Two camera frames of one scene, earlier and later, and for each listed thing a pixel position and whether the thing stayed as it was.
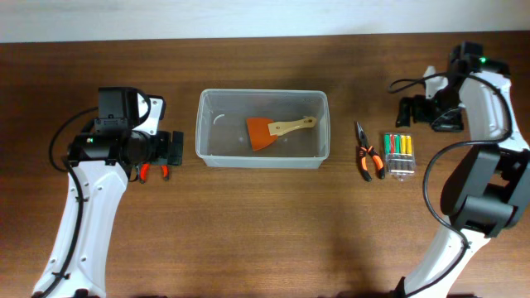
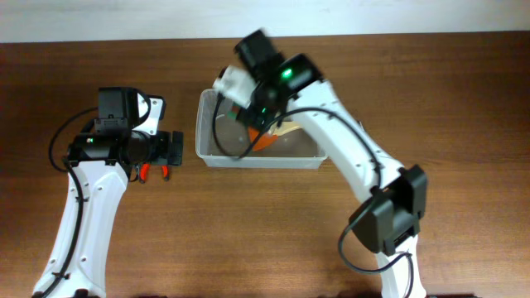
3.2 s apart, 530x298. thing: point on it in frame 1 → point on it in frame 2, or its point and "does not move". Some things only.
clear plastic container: [223, 139] does not move
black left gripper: [166, 141] does not move
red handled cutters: [144, 170] does not move
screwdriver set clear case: [399, 155] → [233, 114]
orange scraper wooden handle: [263, 132] does not move
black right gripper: [450, 124] → [251, 118]
